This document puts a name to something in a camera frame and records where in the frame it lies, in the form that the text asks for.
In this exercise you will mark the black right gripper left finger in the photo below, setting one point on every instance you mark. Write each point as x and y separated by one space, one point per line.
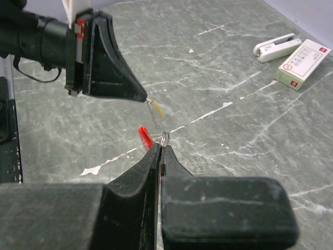
121 214

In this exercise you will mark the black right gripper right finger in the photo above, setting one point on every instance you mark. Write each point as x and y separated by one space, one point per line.
223 212

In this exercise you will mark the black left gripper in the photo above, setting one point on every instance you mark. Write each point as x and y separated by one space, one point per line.
57 45

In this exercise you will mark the yellow key tag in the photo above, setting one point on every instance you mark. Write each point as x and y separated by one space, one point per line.
158 108

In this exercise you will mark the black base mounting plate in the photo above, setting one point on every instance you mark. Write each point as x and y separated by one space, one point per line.
11 166

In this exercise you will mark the white stapler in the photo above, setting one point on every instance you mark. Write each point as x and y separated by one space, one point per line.
276 48

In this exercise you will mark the green white staple box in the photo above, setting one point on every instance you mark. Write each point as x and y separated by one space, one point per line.
299 66

